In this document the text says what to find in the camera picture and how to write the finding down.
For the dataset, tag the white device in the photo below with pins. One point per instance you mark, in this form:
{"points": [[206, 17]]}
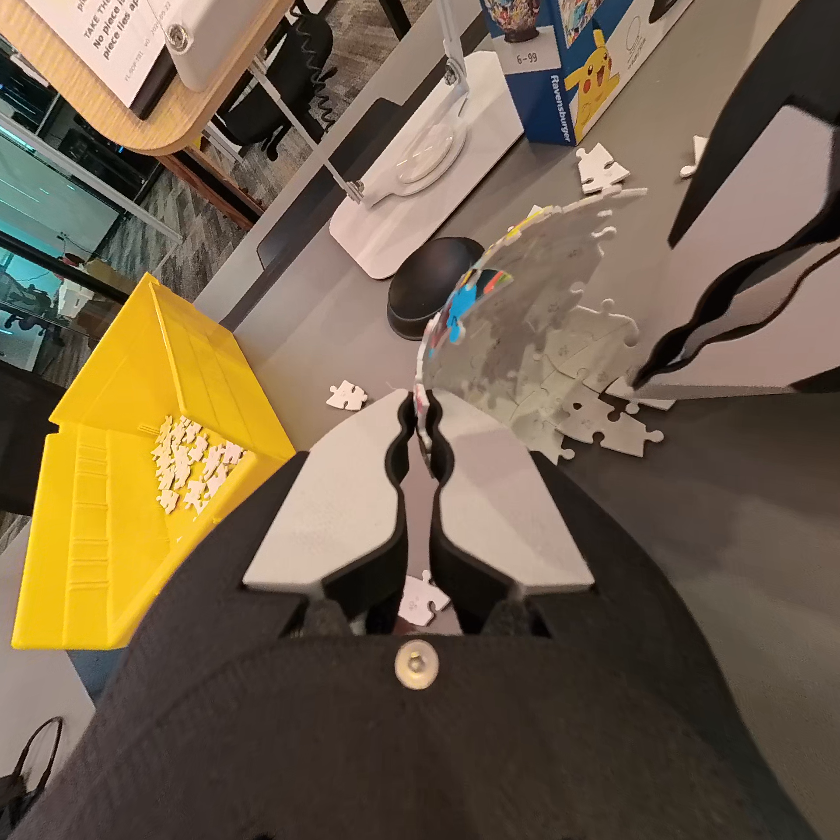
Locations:
{"points": [[210, 52]]}

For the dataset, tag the white paper sign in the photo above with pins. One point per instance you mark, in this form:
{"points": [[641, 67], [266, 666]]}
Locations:
{"points": [[98, 39]]}

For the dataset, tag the yellow plastic bin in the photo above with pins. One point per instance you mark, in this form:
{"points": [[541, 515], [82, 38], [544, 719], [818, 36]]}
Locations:
{"points": [[98, 492]]}

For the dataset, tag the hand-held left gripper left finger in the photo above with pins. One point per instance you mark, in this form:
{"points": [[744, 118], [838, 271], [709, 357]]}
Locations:
{"points": [[328, 518]]}

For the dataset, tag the blue puzzle box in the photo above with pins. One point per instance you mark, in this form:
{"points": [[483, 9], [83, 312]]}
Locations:
{"points": [[558, 79]]}

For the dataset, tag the pile of small puzzle pieces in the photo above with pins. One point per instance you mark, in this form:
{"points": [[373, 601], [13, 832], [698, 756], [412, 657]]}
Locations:
{"points": [[197, 459]]}

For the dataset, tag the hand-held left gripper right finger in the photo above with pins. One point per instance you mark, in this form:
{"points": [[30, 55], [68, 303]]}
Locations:
{"points": [[512, 518]]}

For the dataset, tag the black office chair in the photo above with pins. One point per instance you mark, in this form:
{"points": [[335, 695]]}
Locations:
{"points": [[275, 85]]}

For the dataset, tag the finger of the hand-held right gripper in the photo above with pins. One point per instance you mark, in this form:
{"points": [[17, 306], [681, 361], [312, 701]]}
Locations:
{"points": [[774, 197], [754, 341]]}

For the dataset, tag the white curved puzzle piece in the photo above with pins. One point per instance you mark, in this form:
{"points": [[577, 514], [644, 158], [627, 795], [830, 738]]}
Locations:
{"points": [[346, 396], [423, 600], [600, 169], [694, 157]]}

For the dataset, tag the partly built puzzle ball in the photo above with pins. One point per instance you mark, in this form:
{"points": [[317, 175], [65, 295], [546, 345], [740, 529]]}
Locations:
{"points": [[525, 341]]}

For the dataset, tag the wooden table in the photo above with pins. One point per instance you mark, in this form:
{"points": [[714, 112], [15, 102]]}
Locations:
{"points": [[151, 124]]}

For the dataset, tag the black dome ball stand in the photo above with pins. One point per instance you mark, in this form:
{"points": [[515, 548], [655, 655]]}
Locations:
{"points": [[426, 289]]}

